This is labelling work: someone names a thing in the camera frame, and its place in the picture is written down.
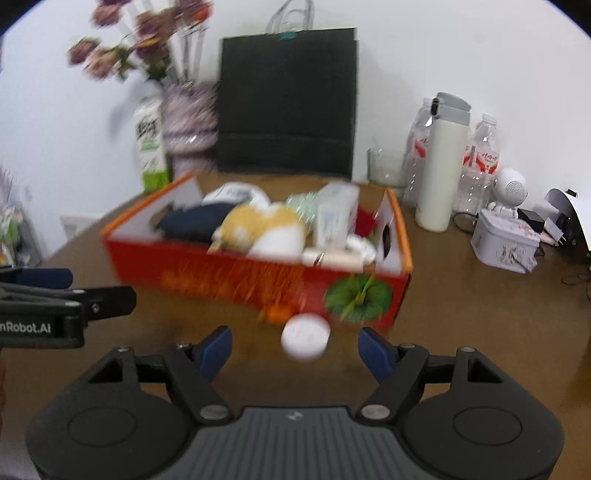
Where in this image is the navy blue cloth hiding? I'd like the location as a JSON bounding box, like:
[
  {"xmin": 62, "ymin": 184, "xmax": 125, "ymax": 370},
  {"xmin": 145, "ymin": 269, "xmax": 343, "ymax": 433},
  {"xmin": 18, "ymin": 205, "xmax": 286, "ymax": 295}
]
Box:
[{"xmin": 154, "ymin": 203, "xmax": 236, "ymax": 243}]

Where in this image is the thin black cable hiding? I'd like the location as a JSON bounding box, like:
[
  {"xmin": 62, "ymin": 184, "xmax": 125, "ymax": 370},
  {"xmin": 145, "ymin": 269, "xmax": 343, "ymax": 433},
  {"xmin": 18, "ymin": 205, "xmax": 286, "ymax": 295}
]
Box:
[{"xmin": 561, "ymin": 264, "xmax": 591, "ymax": 302}]

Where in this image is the small beige box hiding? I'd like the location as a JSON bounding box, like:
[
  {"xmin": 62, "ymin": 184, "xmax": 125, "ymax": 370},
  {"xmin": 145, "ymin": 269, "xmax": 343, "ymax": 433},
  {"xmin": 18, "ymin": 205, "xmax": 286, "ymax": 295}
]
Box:
[{"xmin": 302, "ymin": 247, "xmax": 363, "ymax": 271}]

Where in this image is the green white milk carton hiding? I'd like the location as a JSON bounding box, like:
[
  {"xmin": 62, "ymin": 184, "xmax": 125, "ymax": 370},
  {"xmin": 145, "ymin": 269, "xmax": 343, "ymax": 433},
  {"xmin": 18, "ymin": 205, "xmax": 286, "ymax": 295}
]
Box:
[{"xmin": 133, "ymin": 96, "xmax": 171, "ymax": 195}]

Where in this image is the white round jar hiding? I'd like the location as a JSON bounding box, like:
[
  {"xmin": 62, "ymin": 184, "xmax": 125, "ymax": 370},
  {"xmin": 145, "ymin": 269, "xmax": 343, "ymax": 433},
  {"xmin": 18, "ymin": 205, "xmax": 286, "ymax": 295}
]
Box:
[{"xmin": 281, "ymin": 313, "xmax": 332, "ymax": 363}]

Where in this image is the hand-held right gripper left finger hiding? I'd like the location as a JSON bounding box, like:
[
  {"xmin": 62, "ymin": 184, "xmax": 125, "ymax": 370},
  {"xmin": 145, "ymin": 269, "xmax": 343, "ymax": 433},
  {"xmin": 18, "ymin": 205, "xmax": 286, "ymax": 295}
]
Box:
[{"xmin": 85, "ymin": 325, "xmax": 233, "ymax": 422}]

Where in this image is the white rectangular packet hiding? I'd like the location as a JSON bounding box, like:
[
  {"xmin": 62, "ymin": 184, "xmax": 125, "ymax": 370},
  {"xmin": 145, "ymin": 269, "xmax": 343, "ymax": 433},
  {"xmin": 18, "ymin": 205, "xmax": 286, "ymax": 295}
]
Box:
[{"xmin": 316, "ymin": 181, "xmax": 361, "ymax": 250}]

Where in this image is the white patterned tin box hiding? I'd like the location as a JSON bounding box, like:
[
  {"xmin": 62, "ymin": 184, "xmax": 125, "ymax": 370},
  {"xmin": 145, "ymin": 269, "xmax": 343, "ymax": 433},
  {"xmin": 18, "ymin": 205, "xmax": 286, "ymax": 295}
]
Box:
[{"xmin": 471, "ymin": 209, "xmax": 541, "ymax": 274}]

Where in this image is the white black curved device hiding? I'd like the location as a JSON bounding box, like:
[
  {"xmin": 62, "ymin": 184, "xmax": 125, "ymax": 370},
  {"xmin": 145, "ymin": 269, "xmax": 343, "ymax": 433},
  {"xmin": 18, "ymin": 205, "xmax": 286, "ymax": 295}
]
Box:
[{"xmin": 544, "ymin": 187, "xmax": 591, "ymax": 253}]

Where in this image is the orange cardboard box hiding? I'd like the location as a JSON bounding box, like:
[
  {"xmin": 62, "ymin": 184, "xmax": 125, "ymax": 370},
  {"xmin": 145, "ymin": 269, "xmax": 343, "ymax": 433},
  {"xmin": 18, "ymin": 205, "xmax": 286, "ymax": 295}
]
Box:
[{"xmin": 100, "ymin": 171, "xmax": 413, "ymax": 333}]

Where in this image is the red cloth item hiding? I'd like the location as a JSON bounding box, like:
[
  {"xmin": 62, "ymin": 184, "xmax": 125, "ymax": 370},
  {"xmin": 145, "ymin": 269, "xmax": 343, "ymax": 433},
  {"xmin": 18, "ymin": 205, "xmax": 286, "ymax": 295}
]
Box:
[{"xmin": 355, "ymin": 208, "xmax": 380, "ymax": 236}]

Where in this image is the clear plastic water bottle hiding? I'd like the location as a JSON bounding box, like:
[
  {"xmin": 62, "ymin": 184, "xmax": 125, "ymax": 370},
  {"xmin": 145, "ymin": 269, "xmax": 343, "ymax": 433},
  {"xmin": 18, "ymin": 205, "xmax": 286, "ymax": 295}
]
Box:
[
  {"xmin": 455, "ymin": 113, "xmax": 503, "ymax": 216},
  {"xmin": 401, "ymin": 97, "xmax": 437, "ymax": 208}
]

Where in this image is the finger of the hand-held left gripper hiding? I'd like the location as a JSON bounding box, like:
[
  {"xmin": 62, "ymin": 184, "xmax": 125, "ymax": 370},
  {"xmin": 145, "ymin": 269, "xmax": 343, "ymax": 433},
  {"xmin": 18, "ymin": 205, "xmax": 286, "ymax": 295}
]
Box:
[
  {"xmin": 0, "ymin": 284, "xmax": 137, "ymax": 321},
  {"xmin": 0, "ymin": 268, "xmax": 74, "ymax": 291}
]

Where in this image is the artificial flower bouquet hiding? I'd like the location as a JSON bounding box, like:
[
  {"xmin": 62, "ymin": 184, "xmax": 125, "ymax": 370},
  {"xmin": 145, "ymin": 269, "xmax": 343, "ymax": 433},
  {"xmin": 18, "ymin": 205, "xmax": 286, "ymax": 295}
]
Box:
[{"xmin": 67, "ymin": 0, "xmax": 216, "ymax": 86}]

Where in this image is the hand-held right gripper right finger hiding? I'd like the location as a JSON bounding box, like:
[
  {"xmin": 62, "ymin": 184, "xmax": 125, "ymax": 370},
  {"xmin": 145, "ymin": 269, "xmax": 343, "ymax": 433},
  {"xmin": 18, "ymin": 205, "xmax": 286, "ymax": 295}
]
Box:
[{"xmin": 358, "ymin": 327, "xmax": 504, "ymax": 421}]

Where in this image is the wooden desktop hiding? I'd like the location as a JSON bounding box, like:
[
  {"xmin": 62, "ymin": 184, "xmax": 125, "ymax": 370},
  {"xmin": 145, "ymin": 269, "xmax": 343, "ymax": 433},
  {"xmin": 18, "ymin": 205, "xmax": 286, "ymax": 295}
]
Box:
[{"xmin": 0, "ymin": 173, "xmax": 591, "ymax": 480}]

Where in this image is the white thermos bottle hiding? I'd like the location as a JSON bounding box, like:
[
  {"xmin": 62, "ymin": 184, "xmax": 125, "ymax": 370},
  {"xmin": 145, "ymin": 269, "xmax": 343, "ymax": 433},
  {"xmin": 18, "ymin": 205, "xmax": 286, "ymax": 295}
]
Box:
[{"xmin": 414, "ymin": 92, "xmax": 472, "ymax": 233}]

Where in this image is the white robot toy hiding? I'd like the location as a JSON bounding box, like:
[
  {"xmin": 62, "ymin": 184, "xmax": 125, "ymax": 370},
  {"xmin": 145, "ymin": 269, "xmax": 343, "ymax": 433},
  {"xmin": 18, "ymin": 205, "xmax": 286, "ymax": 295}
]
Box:
[{"xmin": 487, "ymin": 167, "xmax": 530, "ymax": 218}]

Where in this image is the pale green crinkled packet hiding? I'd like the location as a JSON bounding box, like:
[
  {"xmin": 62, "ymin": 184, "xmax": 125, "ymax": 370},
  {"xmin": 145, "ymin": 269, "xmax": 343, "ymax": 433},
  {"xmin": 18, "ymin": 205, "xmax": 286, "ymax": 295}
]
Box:
[{"xmin": 285, "ymin": 191, "xmax": 322, "ymax": 220}]

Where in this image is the purple marbled vase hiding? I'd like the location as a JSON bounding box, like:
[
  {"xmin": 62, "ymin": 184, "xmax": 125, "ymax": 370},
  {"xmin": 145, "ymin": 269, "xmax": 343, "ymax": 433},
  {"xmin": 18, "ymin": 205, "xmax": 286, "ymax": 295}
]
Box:
[{"xmin": 161, "ymin": 83, "xmax": 219, "ymax": 176}]

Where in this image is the black paper bag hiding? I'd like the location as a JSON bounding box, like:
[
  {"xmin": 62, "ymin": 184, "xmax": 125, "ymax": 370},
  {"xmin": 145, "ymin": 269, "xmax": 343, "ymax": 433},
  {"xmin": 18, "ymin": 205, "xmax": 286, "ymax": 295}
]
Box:
[{"xmin": 216, "ymin": 0, "xmax": 359, "ymax": 180}]

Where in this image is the black power adapter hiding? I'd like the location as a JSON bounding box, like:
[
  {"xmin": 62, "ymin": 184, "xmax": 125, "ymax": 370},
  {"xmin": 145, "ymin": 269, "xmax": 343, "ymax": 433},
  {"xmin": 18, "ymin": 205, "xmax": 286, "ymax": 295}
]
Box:
[{"xmin": 517, "ymin": 209, "xmax": 548, "ymax": 234}]

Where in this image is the yellow white plush toy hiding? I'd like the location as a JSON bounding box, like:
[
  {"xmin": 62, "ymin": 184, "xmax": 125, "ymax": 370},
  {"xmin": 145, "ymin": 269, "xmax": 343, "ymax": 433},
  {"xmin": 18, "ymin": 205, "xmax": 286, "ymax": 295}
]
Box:
[{"xmin": 208, "ymin": 203, "xmax": 308, "ymax": 260}]

